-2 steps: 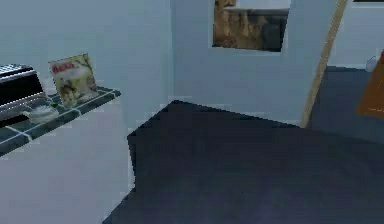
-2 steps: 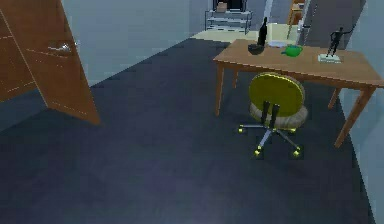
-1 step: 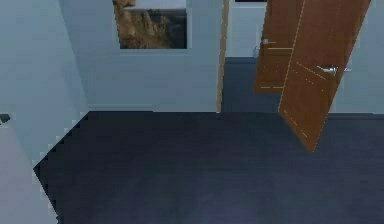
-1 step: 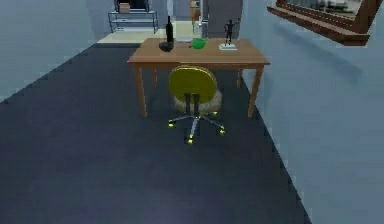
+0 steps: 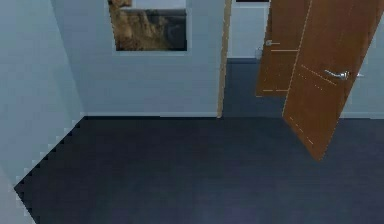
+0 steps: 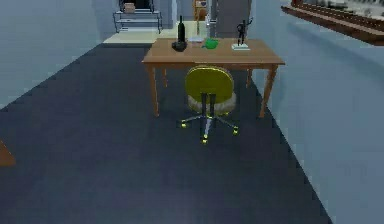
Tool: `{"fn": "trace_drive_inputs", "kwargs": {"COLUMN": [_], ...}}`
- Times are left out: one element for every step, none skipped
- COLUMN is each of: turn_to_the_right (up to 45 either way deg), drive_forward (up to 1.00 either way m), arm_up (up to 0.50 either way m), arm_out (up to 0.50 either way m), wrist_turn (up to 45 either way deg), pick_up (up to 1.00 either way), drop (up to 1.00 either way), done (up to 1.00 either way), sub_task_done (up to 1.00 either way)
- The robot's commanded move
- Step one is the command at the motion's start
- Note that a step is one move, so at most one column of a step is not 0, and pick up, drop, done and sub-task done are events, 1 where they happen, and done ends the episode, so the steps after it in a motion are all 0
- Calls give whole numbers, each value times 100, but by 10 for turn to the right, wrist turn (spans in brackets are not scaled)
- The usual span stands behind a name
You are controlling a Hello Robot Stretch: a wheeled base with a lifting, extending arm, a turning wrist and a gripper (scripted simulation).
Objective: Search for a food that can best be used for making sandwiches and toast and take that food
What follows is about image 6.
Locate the yellow swivel office chair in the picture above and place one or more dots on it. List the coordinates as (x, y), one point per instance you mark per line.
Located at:
(208, 84)

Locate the brown wooden table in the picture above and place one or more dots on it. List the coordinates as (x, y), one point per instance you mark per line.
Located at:
(220, 56)

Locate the pale flat book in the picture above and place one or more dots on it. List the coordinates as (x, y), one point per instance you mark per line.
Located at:
(196, 39)

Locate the black bottle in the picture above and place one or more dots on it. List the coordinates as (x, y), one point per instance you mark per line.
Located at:
(181, 30)

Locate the black figure statue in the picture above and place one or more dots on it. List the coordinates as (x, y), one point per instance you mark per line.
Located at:
(242, 30)

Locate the grey fridge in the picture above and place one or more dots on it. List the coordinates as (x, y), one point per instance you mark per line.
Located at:
(230, 17)

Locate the brown wooden cabinet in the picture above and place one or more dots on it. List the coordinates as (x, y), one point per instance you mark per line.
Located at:
(200, 10)

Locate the grey metal shelf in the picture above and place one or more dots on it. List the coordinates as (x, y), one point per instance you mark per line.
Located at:
(137, 20)

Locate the tan cardboard box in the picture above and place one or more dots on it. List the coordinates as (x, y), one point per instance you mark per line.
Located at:
(129, 7)

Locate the brown framed window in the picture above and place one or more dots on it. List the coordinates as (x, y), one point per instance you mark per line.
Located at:
(336, 16)

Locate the brown wooden furniture corner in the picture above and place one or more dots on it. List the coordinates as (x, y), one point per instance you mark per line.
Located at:
(5, 156)

